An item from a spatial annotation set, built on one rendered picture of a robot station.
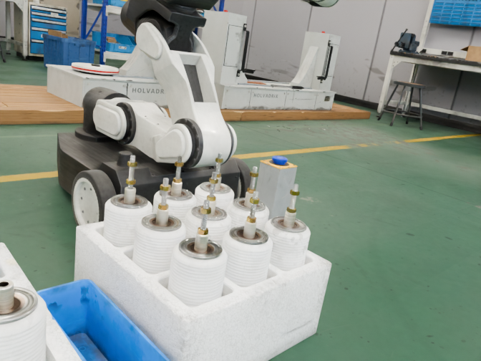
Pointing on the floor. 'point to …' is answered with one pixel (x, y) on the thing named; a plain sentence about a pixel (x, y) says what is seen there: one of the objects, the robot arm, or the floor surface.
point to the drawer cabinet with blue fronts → (38, 27)
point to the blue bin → (97, 324)
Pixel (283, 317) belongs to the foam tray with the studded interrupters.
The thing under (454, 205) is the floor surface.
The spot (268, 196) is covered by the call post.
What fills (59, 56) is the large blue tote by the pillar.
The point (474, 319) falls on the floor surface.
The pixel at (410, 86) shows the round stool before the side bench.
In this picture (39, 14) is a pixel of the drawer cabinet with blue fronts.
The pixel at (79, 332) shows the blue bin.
